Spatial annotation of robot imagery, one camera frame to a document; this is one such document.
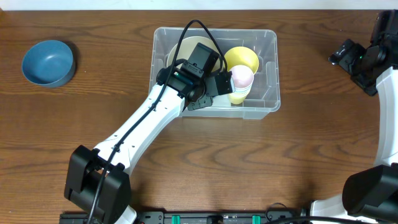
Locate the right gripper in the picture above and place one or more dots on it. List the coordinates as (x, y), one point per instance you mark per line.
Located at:
(347, 53)

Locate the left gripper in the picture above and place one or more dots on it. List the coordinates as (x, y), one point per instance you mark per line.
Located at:
(222, 83)

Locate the yellow cup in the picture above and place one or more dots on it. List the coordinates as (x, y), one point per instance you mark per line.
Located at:
(238, 96)

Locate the pink cup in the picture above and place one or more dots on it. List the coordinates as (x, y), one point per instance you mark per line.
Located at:
(242, 76)

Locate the yellow small bowl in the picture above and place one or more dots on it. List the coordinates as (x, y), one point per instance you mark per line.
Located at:
(242, 56)

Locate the cream large bowl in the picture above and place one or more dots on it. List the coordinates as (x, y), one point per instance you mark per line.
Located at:
(187, 46)

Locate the dark blue bowl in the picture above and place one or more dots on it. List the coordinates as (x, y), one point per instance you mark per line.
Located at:
(49, 63)

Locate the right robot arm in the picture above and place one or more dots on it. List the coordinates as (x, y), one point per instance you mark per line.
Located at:
(369, 195)

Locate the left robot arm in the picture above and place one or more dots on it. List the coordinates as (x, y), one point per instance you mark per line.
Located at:
(98, 179)

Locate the clear plastic storage bin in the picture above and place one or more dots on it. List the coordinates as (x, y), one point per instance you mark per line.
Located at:
(264, 96)

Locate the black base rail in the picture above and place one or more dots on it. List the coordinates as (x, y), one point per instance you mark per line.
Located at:
(158, 217)

